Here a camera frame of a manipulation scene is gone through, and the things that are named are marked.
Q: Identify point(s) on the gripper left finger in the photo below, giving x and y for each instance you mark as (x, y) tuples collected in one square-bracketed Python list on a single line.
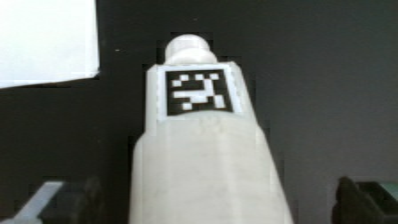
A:
[(64, 204)]

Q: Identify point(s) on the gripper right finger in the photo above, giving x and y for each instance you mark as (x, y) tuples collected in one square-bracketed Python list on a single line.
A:
[(366, 202)]

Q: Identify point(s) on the white cylindrical table leg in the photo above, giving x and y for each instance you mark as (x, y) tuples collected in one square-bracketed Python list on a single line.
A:
[(204, 180)]

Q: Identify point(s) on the white marker sheet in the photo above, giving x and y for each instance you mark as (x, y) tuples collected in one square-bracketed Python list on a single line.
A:
[(48, 41)]

